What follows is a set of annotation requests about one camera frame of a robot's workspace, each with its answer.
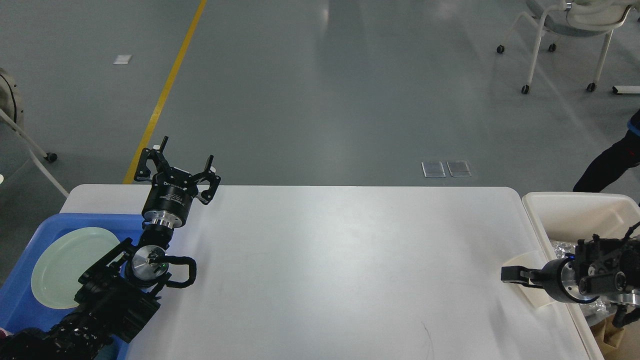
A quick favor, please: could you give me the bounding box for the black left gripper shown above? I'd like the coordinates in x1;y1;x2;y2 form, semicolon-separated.
135;136;222;229

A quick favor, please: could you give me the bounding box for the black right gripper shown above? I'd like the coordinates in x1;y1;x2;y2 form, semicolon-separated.
501;257;598;305

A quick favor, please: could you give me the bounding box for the white paper cup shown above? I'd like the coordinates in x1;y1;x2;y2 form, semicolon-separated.
502;250;557;309

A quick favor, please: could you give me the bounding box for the silver foil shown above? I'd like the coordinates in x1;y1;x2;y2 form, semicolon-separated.
550;239;615;326

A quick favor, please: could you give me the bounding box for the pale green plate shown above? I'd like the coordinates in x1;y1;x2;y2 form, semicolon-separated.
30;227;121;310

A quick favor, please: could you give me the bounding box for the brown paper bag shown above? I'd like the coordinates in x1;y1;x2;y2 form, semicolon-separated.
589;315;626;358

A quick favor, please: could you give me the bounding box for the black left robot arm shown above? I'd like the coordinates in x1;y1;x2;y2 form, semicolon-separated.
1;136;222;360

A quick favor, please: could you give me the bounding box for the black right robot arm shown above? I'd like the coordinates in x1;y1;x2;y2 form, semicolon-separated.
500;223;640;329

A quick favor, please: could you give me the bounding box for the white plastic bin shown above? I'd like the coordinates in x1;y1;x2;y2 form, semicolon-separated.
522;192;640;360

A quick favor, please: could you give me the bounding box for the floor outlet plate right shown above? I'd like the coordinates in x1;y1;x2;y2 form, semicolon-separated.
446;161;473;178

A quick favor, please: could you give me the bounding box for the floor outlet plate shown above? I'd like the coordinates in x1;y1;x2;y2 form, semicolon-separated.
422;161;447;179
446;161;473;178

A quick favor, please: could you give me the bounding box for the floor outlet plate left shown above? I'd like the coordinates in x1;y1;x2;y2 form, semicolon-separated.
422;161;447;179

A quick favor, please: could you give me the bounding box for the person in black clothes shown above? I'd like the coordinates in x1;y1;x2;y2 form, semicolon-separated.
573;111;640;193

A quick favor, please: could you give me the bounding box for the grey chair at left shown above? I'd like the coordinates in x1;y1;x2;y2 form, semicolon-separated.
0;67;70;198

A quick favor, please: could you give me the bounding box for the blue plastic tray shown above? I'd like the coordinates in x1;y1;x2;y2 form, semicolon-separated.
1;213;160;360

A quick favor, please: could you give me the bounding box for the white rolling chair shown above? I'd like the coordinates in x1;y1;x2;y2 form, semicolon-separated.
496;0;639;95

